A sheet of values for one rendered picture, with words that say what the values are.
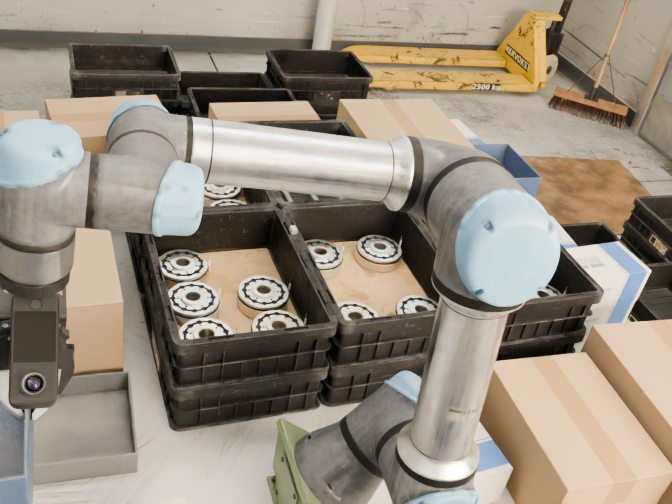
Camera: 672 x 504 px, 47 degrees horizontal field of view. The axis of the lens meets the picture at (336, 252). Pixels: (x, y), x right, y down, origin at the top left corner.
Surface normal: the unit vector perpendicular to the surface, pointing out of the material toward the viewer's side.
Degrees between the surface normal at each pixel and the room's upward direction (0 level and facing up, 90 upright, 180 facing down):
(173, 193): 51
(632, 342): 0
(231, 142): 41
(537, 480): 90
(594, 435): 0
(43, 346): 33
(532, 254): 78
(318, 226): 90
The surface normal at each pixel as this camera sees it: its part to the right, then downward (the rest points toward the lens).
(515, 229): 0.24, 0.42
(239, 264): 0.15, -0.80
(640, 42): -0.94, 0.07
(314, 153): 0.32, -0.22
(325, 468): -0.16, -0.33
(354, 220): 0.33, 0.59
